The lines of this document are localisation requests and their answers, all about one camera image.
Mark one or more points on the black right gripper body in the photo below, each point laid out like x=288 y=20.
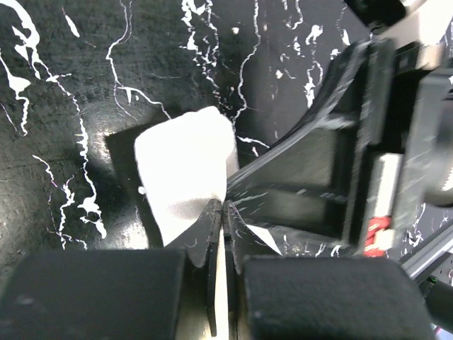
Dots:
x=419 y=116

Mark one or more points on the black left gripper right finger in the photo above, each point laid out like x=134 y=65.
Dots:
x=251 y=279

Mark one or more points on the black marble pattern mat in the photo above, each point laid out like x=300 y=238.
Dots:
x=76 y=73

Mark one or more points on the white cloth napkin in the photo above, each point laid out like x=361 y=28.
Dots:
x=183 y=163

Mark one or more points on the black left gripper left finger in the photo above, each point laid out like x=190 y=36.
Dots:
x=196 y=315

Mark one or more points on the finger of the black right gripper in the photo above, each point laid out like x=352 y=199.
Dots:
x=314 y=181

